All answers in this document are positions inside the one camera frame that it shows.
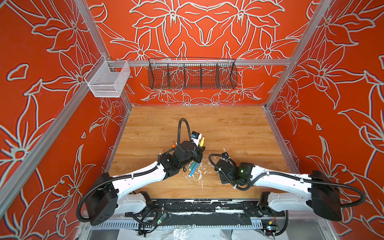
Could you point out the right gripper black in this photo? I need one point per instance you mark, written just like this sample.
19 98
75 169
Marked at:
222 167

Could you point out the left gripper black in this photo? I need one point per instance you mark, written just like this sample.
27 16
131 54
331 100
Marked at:
193 148

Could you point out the yellow marker pen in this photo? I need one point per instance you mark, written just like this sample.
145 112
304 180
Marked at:
202 142

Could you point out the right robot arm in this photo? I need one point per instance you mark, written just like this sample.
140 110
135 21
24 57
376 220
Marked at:
297 192

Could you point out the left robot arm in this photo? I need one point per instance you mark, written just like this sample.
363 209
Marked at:
109 196

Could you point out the green marker pen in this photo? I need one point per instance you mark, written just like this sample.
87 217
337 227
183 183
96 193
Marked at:
192 166

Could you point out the blue marker pen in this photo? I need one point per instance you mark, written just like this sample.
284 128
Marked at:
193 170

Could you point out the clear plastic bin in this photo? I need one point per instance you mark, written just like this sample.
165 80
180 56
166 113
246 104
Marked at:
103 82

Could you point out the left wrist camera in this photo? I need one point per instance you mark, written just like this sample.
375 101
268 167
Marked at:
196 138

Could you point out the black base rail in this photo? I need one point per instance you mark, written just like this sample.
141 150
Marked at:
247 207

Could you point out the white cable duct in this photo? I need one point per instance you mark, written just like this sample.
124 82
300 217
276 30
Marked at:
202 222

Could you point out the black wire basket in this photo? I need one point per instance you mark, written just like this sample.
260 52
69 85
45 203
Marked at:
181 73

